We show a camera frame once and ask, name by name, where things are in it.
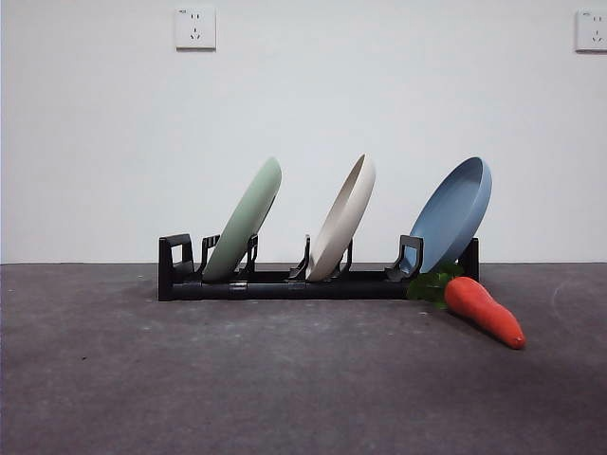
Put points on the green plate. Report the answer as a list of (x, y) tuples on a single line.
[(246, 213)]

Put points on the orange carrot with green leaves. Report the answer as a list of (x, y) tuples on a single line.
[(479, 305)]

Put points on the beige plate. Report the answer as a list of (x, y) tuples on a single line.
[(346, 213)]

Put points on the black plate rack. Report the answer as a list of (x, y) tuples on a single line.
[(284, 290)]

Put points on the blue plate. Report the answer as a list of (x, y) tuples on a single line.
[(450, 223)]

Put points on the white wall socket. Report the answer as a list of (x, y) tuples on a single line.
[(195, 28), (592, 30)]

